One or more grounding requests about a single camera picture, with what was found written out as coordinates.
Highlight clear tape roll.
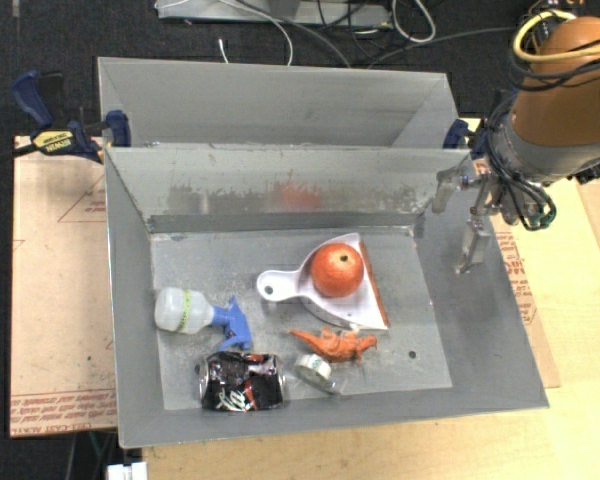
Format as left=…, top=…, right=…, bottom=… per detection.
left=292, top=352, right=350, bottom=397

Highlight white plastic dustpan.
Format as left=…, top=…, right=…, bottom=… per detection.
left=256, top=231, right=391, bottom=332

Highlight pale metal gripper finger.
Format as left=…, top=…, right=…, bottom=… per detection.
left=453, top=217, right=493, bottom=276
left=432, top=166, right=475, bottom=215

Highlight brown cardboard board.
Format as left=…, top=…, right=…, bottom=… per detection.
left=9, top=135, right=562, bottom=439

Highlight orange toy dinosaur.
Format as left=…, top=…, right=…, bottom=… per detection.
left=288, top=325, right=379, bottom=367

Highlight orange fruit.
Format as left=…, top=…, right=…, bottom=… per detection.
left=309, top=242, right=366, bottom=299

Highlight grey metal bin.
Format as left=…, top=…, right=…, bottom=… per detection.
left=97, top=56, right=551, bottom=450

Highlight white spray bottle blue head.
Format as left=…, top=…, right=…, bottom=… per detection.
left=153, top=286, right=254, bottom=353

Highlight crushed black drink can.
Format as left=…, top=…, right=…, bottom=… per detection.
left=195, top=350, right=288, bottom=413

